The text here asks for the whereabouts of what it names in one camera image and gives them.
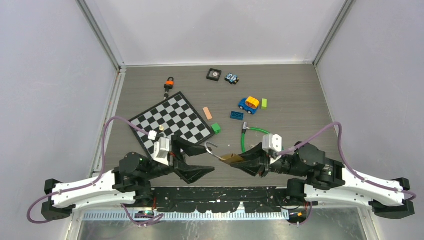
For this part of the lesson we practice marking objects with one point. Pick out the blue toy brick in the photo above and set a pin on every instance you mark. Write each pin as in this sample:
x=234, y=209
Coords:
x=236, y=115

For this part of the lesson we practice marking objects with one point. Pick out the blue yellow toy car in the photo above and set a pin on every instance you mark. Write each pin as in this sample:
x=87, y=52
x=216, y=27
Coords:
x=249, y=104

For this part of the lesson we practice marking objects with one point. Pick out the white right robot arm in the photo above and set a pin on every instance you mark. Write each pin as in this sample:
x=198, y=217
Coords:
x=317, y=178

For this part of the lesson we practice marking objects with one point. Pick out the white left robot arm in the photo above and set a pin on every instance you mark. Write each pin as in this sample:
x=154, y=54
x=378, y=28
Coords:
x=104, y=190

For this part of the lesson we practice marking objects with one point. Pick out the orange black padlock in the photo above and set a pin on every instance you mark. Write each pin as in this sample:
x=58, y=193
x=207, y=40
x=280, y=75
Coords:
x=169, y=84

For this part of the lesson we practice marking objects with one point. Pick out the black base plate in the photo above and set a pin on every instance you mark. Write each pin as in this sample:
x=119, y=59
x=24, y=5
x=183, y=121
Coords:
x=257, y=199

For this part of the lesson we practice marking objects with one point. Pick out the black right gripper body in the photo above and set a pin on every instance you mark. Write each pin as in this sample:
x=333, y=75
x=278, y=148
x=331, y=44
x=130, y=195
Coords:
x=282, y=165

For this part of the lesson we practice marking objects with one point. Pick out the green cable lock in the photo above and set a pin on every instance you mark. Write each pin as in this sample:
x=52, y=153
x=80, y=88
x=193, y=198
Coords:
x=250, y=135

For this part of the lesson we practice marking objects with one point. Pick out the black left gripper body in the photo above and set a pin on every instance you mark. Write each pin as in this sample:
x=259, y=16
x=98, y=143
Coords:
x=159, y=170

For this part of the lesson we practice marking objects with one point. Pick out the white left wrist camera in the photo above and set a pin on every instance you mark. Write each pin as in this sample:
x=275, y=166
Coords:
x=162, y=147

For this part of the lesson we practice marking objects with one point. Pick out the aluminium frame rail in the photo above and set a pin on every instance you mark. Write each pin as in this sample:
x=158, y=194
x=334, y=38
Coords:
x=110, y=111

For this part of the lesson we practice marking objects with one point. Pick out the green toy brick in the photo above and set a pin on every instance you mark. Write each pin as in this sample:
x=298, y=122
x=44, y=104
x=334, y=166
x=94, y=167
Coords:
x=216, y=128

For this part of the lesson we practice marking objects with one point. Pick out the brass padlock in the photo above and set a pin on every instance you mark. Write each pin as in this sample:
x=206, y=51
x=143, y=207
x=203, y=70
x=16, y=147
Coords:
x=225, y=155

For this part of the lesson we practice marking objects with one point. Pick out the black white chessboard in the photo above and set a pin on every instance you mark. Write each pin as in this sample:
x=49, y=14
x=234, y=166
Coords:
x=178, y=116

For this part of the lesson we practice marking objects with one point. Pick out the black square box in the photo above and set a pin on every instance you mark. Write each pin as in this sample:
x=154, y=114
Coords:
x=214, y=74

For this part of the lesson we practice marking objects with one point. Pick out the blue owl toy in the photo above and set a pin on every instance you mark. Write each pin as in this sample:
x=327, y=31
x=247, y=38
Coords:
x=232, y=79

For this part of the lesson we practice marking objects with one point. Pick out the lime green block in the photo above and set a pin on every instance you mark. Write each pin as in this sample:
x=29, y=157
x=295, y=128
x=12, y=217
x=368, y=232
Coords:
x=264, y=103

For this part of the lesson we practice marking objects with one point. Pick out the small wooden block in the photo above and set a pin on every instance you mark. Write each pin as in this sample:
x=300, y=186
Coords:
x=207, y=113

